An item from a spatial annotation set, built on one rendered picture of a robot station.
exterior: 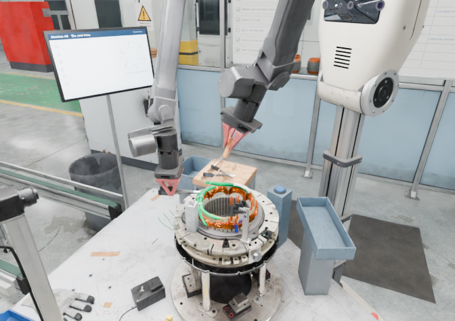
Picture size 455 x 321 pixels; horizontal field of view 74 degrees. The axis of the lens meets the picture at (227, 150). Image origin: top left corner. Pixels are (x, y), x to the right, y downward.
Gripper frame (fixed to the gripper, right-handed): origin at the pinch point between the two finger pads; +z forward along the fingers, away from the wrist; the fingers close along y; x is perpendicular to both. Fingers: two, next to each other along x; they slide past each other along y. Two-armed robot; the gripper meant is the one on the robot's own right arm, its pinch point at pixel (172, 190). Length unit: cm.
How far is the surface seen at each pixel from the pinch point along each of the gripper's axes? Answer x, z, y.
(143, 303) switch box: -9.4, 36.2, 12.0
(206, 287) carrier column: 11.7, 24.9, 13.3
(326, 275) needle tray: 50, 30, 2
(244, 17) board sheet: 14, -33, -234
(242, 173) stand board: 20.6, 11.3, -30.0
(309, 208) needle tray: 44.7, 14.8, -13.6
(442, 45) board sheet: 169, -18, -182
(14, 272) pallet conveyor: -64, 41, 0
